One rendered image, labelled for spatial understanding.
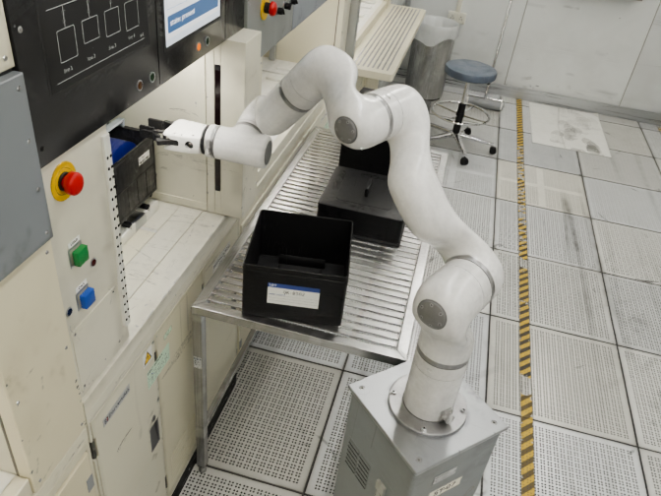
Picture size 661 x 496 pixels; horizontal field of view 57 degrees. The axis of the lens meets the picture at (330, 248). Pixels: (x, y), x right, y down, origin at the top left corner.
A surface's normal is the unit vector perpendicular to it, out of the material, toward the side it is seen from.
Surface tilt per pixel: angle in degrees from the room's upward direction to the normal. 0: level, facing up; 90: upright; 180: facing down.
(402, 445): 0
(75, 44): 90
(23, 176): 90
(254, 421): 0
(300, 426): 0
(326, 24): 90
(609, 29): 90
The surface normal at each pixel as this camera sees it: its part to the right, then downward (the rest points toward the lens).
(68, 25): 0.96, 0.22
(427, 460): 0.11, -0.81
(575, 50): -0.24, 0.54
